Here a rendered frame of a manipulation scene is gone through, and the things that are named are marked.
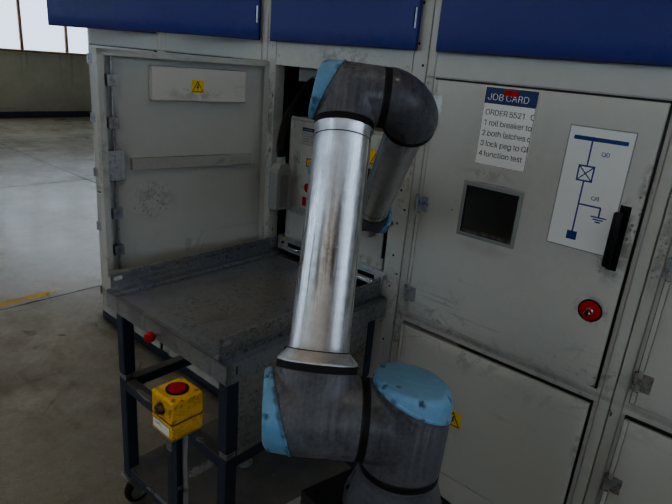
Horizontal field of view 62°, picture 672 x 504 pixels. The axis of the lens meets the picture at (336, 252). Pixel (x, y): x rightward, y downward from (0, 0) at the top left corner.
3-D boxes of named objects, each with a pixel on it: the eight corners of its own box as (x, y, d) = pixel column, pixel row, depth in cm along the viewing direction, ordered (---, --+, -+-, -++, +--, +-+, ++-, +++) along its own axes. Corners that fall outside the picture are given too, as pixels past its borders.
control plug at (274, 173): (275, 211, 209) (278, 164, 203) (267, 208, 212) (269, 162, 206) (290, 208, 214) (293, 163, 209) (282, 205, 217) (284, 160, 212)
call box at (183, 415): (171, 444, 119) (171, 403, 116) (151, 426, 124) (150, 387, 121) (203, 428, 125) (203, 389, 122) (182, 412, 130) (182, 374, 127)
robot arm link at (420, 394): (449, 492, 98) (468, 404, 93) (352, 484, 97) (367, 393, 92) (431, 440, 112) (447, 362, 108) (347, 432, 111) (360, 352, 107)
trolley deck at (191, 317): (226, 387, 143) (227, 366, 141) (106, 306, 181) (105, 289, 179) (384, 315, 192) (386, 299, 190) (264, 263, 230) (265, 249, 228)
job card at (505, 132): (523, 173, 148) (539, 91, 141) (473, 163, 157) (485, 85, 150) (524, 173, 148) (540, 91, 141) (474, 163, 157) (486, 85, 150)
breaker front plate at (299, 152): (379, 274, 195) (394, 136, 179) (283, 238, 224) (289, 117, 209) (381, 273, 196) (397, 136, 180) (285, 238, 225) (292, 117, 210)
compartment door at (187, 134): (101, 270, 196) (89, 46, 172) (256, 245, 235) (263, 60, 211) (108, 277, 191) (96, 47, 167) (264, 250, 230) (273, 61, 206)
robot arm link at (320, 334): (356, 473, 93) (399, 51, 103) (251, 463, 92) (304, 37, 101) (347, 451, 108) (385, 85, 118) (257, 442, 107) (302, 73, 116)
